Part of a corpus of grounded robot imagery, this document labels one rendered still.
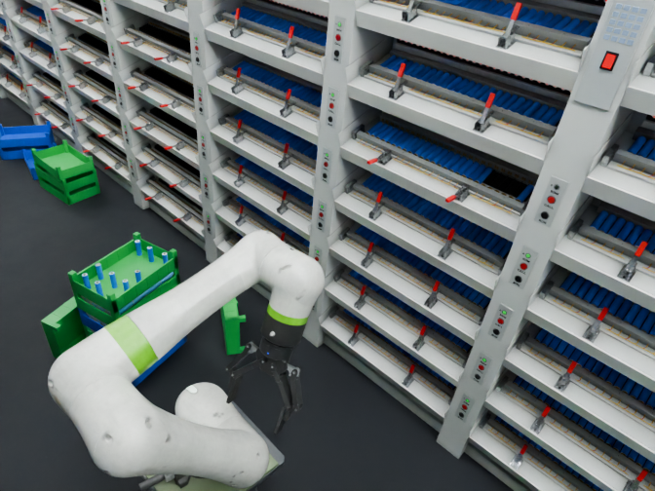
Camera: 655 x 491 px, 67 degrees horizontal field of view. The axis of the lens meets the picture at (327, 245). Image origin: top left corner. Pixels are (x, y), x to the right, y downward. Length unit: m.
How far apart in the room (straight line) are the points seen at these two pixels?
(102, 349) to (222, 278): 0.26
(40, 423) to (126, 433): 1.19
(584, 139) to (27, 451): 1.88
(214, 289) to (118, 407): 0.29
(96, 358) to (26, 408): 1.15
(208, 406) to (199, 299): 0.36
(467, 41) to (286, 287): 0.71
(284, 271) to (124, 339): 0.33
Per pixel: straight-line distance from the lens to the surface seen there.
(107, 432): 0.91
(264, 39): 1.81
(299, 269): 1.00
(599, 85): 1.17
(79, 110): 3.45
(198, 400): 1.32
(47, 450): 2.00
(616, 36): 1.15
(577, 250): 1.32
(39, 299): 2.54
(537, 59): 1.21
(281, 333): 1.06
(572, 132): 1.20
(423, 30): 1.33
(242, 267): 1.07
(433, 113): 1.36
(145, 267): 1.93
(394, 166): 1.49
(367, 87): 1.48
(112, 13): 2.62
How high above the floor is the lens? 1.60
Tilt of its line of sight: 36 degrees down
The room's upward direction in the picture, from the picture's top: 6 degrees clockwise
